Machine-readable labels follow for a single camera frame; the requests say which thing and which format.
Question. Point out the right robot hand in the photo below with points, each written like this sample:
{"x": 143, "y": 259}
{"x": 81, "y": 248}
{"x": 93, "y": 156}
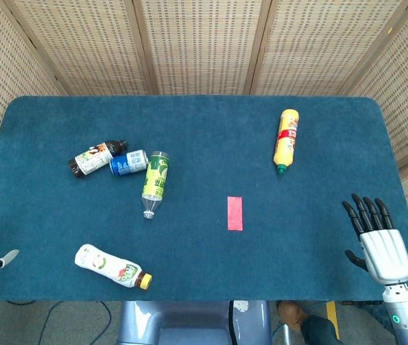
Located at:
{"x": 384, "y": 249}

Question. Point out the red rectangular marker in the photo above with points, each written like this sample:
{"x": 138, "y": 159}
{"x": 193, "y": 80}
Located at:
{"x": 235, "y": 213}

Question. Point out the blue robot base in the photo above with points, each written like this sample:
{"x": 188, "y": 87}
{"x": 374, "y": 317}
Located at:
{"x": 189, "y": 323}

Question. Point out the blue jeans leg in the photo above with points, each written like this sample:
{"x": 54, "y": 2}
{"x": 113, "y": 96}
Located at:
{"x": 320, "y": 330}

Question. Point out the brown shoe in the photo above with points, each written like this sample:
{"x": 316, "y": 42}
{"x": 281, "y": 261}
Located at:
{"x": 293, "y": 316}

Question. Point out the white bottle yellow cap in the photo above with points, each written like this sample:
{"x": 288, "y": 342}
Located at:
{"x": 109, "y": 266}

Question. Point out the dark tea bottle white label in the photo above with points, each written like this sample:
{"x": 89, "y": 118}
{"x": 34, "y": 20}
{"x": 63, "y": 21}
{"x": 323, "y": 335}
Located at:
{"x": 94, "y": 158}

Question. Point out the yellow orange juice bottle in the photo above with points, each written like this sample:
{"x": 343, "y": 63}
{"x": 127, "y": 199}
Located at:
{"x": 287, "y": 141}

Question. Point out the blue and white can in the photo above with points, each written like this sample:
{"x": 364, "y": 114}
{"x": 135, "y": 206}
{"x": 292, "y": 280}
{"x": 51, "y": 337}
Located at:
{"x": 129, "y": 162}

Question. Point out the clear bottle green label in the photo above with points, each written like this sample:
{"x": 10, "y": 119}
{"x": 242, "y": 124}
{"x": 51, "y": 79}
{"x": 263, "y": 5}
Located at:
{"x": 156, "y": 181}

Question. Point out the blue table cloth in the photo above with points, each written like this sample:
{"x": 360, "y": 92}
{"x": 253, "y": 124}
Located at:
{"x": 196, "y": 230}

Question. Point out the woven folding screen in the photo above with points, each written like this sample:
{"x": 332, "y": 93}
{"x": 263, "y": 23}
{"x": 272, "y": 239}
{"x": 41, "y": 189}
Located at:
{"x": 203, "y": 46}

